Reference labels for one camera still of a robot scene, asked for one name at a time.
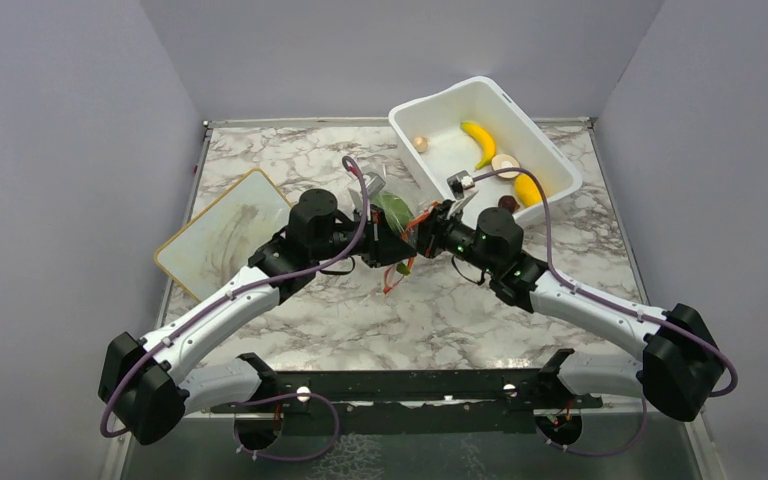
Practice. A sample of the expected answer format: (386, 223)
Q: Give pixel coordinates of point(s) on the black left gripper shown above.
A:
(384, 246)

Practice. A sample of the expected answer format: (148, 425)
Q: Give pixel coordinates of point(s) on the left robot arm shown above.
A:
(150, 383)

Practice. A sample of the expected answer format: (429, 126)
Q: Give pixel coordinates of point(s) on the white yellow-edged cutting board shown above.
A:
(212, 247)

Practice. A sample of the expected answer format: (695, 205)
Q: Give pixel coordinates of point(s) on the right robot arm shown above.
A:
(679, 363)

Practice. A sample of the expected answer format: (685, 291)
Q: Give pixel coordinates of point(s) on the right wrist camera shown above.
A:
(462, 187)

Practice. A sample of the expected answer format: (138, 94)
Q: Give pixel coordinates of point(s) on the green leafy vegetable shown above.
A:
(397, 215)

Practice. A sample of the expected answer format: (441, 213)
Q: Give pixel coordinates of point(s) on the white plastic bin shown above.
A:
(482, 101)

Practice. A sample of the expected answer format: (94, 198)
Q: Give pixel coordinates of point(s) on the round cut wooden slice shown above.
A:
(505, 166)

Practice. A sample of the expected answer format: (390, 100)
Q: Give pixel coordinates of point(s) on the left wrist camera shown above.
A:
(374, 183)

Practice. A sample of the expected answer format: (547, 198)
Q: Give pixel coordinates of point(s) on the yellow banana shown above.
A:
(483, 139)

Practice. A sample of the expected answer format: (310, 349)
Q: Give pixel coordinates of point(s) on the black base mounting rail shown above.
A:
(395, 402)

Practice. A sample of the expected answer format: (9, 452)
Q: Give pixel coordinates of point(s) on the clear orange zip top bag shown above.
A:
(419, 205)

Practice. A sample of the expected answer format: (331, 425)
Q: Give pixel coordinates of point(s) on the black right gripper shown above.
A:
(431, 232)

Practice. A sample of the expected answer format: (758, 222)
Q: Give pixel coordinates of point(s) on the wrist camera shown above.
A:
(374, 183)
(462, 187)

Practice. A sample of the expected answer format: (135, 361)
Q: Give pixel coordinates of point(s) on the dark brown chestnut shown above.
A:
(509, 203)

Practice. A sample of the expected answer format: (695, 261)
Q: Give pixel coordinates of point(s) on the yellow lemon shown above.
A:
(527, 191)

